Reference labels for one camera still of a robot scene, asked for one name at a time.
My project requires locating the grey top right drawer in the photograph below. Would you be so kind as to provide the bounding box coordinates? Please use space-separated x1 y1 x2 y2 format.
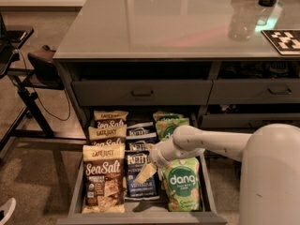
208 79 300 105

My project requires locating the front brown Sea Salt bag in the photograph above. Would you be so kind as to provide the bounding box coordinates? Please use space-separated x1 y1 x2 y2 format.
82 144 125 214

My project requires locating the front green Dang bag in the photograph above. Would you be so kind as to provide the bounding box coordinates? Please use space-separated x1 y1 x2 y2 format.
157 157 202 212

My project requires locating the grey top left drawer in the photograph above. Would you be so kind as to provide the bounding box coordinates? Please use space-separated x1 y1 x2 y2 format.
72 80 212 106

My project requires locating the green dang bag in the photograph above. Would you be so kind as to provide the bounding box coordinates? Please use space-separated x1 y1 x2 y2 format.
153 111 184 122
157 157 202 212
156 118 189 141

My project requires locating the brown sea salt bag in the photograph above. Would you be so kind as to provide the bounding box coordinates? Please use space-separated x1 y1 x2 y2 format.
88 125 127 146
82 144 125 214
94 111 128 128

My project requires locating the grey counter cabinet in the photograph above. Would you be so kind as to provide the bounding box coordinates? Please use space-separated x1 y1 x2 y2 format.
52 0 300 148

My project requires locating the open grey middle drawer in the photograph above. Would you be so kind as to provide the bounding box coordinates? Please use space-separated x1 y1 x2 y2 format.
56 110 228 225

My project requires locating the white object bottom left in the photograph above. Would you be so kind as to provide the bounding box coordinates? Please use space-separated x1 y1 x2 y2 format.
0 198 17 225

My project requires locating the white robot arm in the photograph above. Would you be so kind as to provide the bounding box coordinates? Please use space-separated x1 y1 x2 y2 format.
135 124 300 225

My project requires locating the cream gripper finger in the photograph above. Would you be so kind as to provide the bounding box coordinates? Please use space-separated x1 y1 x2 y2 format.
134 162 157 185

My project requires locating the black side stand table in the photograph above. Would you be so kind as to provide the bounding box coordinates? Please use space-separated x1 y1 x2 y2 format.
0 14 85 153

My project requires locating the black cable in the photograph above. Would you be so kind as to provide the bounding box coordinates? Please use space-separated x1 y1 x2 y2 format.
12 49 72 122

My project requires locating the black white marker tag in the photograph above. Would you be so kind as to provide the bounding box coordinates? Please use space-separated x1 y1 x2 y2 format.
261 29 300 55

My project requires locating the rear green Dang bag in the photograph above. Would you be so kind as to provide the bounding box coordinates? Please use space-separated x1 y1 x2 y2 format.
153 111 184 122

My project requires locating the grey middle right drawer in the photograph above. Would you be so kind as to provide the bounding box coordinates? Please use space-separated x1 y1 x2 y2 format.
200 113 300 128

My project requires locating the middle brown Sea Salt bag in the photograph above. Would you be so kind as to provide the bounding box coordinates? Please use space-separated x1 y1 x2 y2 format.
88 125 127 146

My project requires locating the blue kettle chip bag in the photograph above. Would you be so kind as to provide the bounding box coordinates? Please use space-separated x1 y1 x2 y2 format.
127 122 155 136
125 151 158 200
127 132 157 151

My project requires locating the rear brown Sea Salt bag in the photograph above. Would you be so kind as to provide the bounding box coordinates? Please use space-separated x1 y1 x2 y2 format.
94 111 128 128

